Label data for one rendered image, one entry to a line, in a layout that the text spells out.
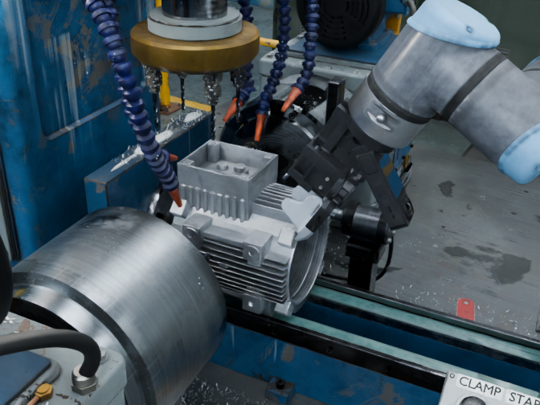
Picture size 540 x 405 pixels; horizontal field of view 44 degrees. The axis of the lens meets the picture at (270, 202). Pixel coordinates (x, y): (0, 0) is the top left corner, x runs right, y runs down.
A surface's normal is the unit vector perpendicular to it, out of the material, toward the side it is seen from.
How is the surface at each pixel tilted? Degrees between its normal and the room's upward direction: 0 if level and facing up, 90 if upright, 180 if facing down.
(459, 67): 60
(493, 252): 0
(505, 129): 78
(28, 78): 90
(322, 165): 90
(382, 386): 90
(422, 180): 0
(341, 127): 90
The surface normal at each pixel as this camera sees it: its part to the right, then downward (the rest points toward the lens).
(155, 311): 0.72, -0.37
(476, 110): -0.56, 0.33
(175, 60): -0.20, 0.47
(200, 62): 0.19, 0.48
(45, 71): 0.91, 0.23
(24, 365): 0.03, -0.87
